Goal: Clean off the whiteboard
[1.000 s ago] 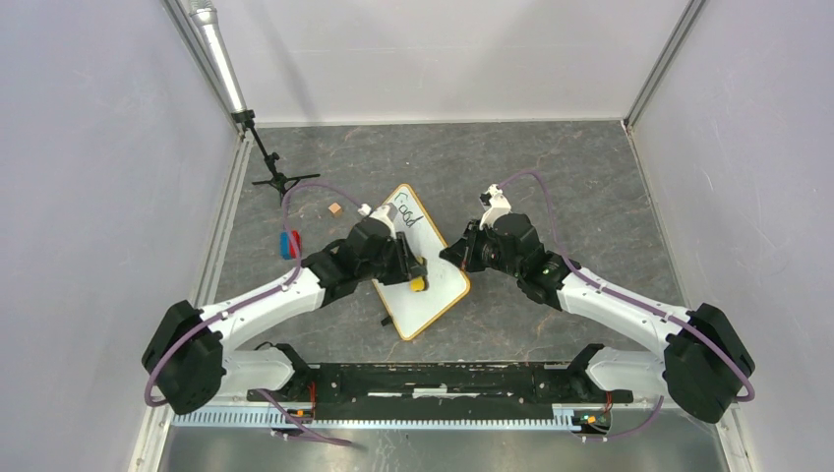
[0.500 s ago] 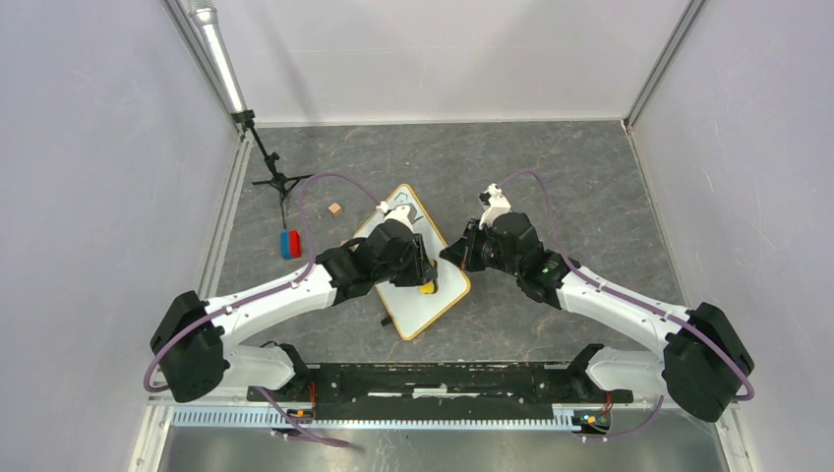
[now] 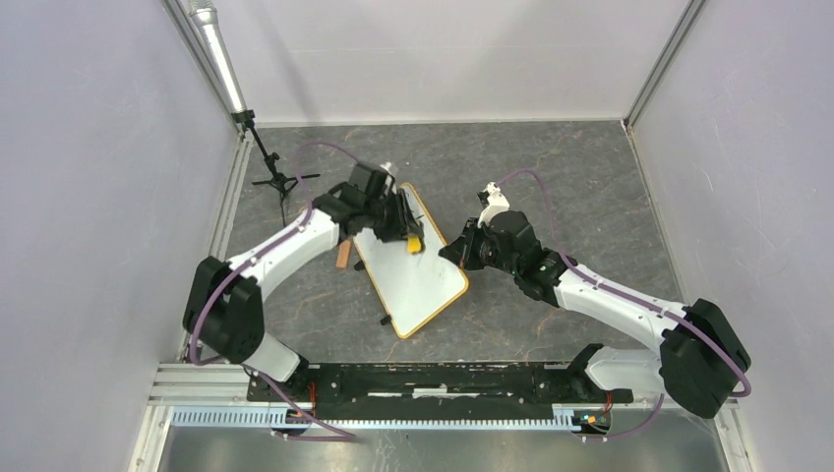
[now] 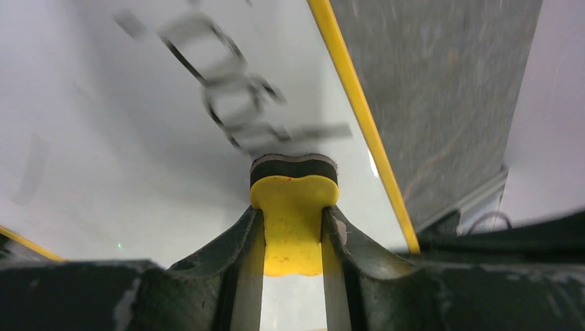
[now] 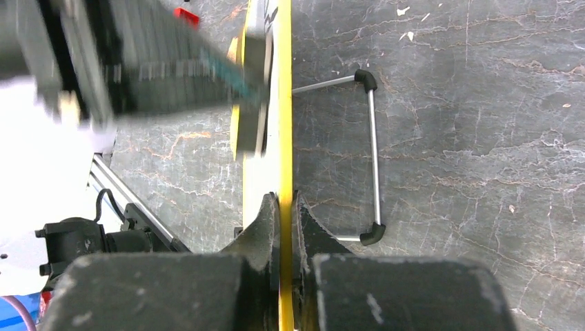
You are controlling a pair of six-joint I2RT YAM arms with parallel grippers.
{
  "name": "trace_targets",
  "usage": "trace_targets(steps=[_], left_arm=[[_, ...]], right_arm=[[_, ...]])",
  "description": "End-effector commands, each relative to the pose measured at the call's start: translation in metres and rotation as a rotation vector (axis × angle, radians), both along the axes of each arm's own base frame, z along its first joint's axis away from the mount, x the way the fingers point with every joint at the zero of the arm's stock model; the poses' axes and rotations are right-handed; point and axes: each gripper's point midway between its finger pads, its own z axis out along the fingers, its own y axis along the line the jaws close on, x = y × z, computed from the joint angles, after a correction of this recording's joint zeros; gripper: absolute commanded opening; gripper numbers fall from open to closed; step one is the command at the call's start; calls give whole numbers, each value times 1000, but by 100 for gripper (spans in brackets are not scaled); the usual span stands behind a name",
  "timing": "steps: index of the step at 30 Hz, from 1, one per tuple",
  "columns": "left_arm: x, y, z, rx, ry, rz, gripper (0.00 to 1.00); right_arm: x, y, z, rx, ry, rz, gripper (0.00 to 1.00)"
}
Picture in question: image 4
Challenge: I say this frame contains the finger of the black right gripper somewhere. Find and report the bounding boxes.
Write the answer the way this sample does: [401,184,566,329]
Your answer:
[401,210,584,268]

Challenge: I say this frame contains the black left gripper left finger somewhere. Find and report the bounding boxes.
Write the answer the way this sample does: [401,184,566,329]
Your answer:
[1,208,265,330]

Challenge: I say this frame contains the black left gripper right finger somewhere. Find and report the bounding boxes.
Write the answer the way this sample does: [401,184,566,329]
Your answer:
[321,208,584,330]

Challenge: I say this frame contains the yellow whiteboard eraser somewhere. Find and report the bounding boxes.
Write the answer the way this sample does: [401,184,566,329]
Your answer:
[249,154,339,277]

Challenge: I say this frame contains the yellow framed whiteboard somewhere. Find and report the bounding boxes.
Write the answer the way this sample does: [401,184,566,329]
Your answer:
[0,0,422,331]

